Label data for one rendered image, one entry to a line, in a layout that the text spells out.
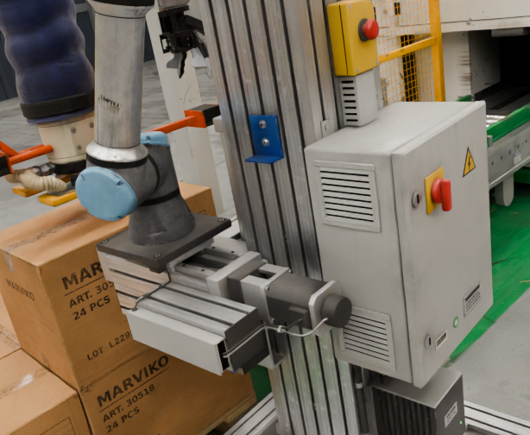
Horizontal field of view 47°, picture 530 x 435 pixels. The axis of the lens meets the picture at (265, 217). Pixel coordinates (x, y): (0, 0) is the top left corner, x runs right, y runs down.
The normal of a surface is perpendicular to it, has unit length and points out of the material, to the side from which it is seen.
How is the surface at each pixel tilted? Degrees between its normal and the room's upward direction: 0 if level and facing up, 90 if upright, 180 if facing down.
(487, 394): 0
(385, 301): 90
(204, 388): 90
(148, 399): 90
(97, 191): 97
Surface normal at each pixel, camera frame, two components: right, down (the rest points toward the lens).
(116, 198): -0.26, 0.51
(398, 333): -0.65, 0.38
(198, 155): 0.67, 0.13
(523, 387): -0.17, -0.92
